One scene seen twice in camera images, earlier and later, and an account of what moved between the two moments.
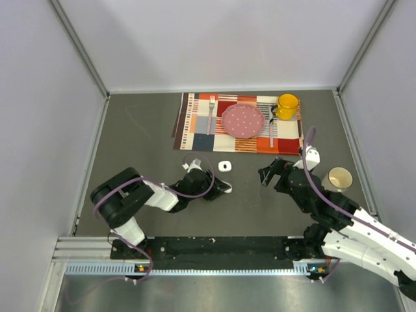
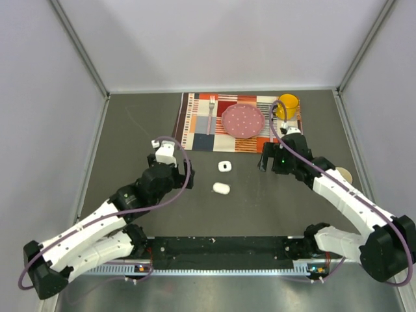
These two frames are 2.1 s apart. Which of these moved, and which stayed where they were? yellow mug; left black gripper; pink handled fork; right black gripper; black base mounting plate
Moved: left black gripper; right black gripper
Stayed: pink handled fork; black base mounting plate; yellow mug
